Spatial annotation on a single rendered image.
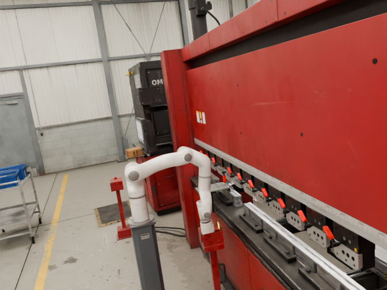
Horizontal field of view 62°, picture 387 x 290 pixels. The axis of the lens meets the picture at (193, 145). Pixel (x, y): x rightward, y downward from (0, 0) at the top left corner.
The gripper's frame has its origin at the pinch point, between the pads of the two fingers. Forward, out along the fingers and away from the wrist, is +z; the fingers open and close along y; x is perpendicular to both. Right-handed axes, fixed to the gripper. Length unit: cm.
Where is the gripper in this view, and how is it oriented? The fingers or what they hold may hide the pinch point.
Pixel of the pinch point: (209, 239)
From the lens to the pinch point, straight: 260.5
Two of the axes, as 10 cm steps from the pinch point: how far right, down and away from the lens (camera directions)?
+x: 1.8, 1.6, -9.7
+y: -9.6, 2.4, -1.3
